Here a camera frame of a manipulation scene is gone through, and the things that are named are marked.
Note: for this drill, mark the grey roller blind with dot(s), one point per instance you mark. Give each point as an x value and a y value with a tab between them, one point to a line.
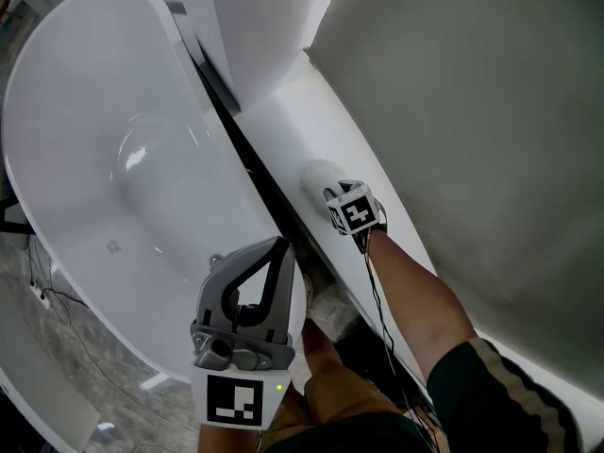
472	135

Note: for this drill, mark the person's green shirt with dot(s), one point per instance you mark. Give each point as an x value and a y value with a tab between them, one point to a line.
495	394

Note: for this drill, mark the black metal table leg frame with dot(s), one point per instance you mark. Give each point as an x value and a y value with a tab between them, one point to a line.
16	228

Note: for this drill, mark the white sneaker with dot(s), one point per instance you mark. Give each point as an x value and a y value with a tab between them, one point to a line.
309	295

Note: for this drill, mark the white curved panel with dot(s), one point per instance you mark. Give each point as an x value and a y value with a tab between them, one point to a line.
28	385

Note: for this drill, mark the person's right forearm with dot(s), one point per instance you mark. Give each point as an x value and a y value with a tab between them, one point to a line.
415	300

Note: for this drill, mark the person's left forearm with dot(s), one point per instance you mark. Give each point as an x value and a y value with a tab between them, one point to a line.
222	441

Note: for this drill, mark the white fluffy duster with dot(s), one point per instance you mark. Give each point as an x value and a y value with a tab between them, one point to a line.
318	177

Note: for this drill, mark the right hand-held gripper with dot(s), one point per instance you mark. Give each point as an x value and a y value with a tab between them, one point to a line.
356	213

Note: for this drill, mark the white power strip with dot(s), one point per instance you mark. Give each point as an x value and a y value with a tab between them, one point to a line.
40	296

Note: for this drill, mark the person's left leg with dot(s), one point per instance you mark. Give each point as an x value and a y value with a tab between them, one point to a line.
321	347

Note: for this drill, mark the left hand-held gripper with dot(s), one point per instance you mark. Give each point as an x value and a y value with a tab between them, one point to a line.
233	399

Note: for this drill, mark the white bathtub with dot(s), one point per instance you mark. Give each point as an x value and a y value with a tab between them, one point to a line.
94	111

